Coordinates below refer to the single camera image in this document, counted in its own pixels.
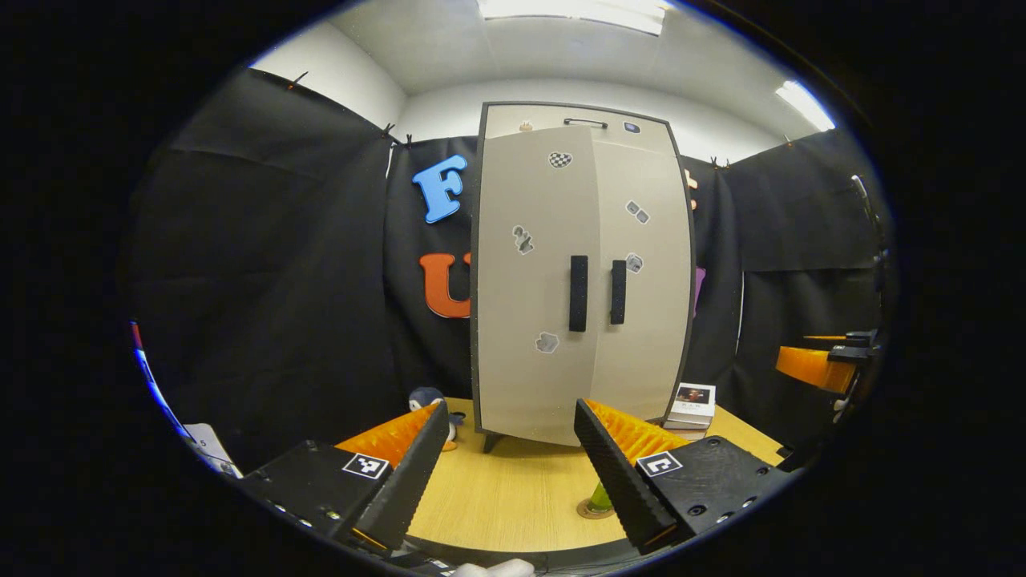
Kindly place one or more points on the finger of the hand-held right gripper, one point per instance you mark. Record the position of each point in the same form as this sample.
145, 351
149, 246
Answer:
805, 367
862, 337

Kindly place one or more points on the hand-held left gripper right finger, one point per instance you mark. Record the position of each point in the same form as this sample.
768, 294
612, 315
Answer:
613, 473

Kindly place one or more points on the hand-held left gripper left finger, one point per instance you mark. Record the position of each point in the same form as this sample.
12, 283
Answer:
417, 473

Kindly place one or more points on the green label bottle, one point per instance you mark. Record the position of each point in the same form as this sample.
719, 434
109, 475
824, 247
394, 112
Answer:
601, 497

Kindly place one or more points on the round brown coaster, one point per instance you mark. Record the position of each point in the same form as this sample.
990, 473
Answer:
585, 514

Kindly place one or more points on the grey cabinet door square stickers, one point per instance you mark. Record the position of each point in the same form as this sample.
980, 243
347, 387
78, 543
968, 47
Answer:
653, 344

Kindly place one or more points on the grey cabinet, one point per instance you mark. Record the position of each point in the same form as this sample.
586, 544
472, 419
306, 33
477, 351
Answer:
473, 320

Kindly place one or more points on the grey cabinet door heart sticker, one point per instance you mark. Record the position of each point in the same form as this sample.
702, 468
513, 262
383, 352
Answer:
529, 304

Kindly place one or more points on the grey cabinet drawer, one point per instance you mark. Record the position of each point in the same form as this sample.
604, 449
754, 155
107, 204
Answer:
545, 122

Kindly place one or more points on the penguin plush toy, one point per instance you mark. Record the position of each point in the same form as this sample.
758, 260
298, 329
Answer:
429, 399

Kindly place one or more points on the white photo cover book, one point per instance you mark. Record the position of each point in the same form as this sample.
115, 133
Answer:
693, 405

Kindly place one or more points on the grey metal pole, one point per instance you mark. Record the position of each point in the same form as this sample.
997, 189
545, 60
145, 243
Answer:
870, 208

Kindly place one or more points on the white printed card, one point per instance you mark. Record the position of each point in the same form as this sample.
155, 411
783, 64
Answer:
210, 449

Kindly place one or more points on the black backdrop cloth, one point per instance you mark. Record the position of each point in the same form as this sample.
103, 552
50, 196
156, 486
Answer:
280, 304

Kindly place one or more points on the ceiling light panel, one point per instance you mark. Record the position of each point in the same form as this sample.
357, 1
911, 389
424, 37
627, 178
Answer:
577, 12
804, 104

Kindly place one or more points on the red blue printed poster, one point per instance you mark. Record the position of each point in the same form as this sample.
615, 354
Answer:
152, 377

